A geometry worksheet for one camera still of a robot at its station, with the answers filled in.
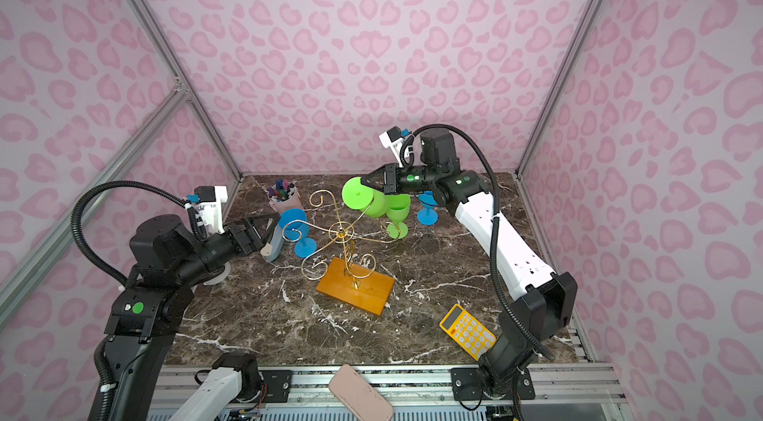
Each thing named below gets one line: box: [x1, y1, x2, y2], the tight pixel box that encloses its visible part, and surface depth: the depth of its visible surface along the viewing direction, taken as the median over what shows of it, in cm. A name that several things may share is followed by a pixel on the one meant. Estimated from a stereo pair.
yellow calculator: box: [439, 303, 497, 362], surface depth 82 cm
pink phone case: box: [328, 363, 395, 421], surface depth 71 cm
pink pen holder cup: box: [266, 178, 305, 215], surface depth 102 cm
